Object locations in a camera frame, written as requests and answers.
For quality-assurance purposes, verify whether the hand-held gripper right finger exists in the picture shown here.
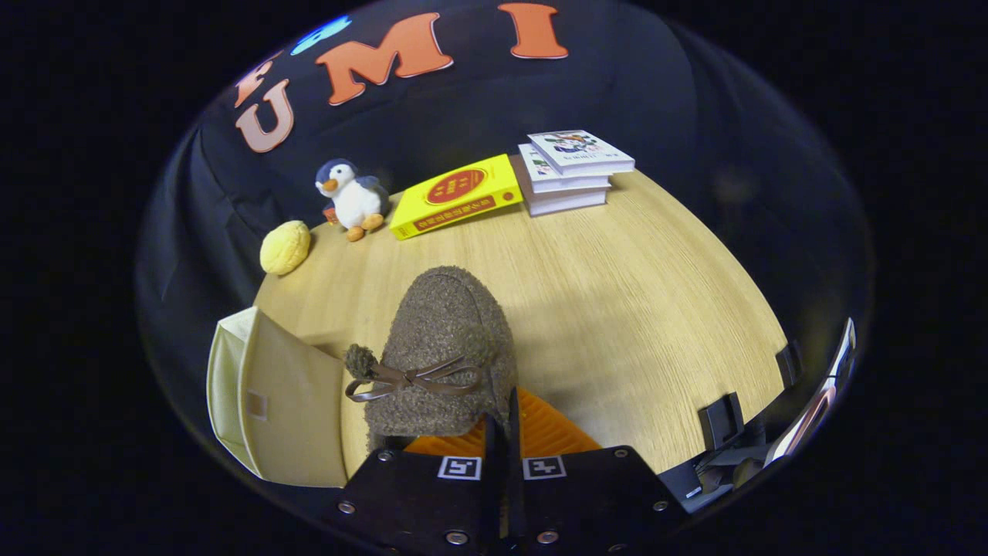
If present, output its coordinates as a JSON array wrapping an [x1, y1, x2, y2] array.
[[506, 386, 689, 556]]

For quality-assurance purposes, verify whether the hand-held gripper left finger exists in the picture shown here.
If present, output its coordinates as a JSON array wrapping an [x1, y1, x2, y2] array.
[[324, 415, 509, 556]]

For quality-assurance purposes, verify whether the beige fabric storage box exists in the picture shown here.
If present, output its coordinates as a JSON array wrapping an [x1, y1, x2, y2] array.
[[206, 307, 350, 489]]

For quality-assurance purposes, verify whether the brown fuzzy shoe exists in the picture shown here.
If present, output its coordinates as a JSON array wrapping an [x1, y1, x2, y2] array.
[[343, 266, 518, 453]]

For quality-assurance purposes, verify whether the black table edge clamp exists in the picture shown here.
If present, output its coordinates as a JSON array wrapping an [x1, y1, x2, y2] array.
[[776, 342, 804, 387], [699, 392, 746, 451]]

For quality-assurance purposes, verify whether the silver metal bar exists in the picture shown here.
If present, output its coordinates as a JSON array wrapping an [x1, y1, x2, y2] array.
[[764, 317, 858, 468]]

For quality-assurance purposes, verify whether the yellow round bun toy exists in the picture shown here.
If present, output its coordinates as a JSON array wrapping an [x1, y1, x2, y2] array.
[[259, 220, 312, 276]]

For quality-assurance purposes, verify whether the white paperback book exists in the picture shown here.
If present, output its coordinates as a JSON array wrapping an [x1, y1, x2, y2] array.
[[519, 144, 612, 194], [516, 158, 609, 217]]

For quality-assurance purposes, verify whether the penguin plush toy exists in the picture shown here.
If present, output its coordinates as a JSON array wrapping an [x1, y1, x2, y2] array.
[[315, 158, 391, 242]]

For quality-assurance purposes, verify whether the yellow book with red circle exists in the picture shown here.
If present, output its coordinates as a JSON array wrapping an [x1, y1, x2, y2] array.
[[388, 154, 524, 241]]

